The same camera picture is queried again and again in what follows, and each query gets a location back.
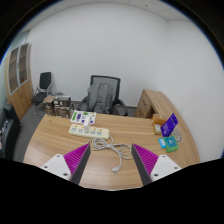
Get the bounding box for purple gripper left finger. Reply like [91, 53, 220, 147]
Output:
[41, 143, 91, 184]

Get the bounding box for round grey coaster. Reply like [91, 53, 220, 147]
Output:
[171, 130, 183, 142]

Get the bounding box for green packet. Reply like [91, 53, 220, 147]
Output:
[165, 136, 179, 153]

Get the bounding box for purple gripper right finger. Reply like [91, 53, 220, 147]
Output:
[132, 144, 181, 185]

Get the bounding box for cream power strip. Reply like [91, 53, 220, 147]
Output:
[69, 124, 109, 139]

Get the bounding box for grey backpack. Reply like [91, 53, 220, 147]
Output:
[87, 83, 114, 114]

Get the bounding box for wooden glass-door bookcase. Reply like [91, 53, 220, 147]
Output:
[5, 43, 32, 119]

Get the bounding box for purple card box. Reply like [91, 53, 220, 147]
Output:
[161, 114, 178, 137]

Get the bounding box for orange small box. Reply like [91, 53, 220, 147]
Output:
[151, 114, 167, 125]

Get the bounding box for black sofa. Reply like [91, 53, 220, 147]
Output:
[0, 104, 21, 160]

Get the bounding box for black mesh office chair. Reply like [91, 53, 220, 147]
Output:
[77, 75, 128, 116]

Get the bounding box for white power strip cable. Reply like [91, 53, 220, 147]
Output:
[88, 135, 134, 175]

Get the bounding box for black visitor chair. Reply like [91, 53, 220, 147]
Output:
[32, 72, 52, 114]

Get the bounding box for wooden side cabinet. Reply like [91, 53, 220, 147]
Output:
[135, 89, 175, 119]

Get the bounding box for stacked cardboard boxes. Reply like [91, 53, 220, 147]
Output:
[43, 95, 74, 118]

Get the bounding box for blue packet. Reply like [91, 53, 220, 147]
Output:
[158, 138, 166, 149]

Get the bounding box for white charger plug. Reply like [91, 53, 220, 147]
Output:
[84, 117, 90, 133]

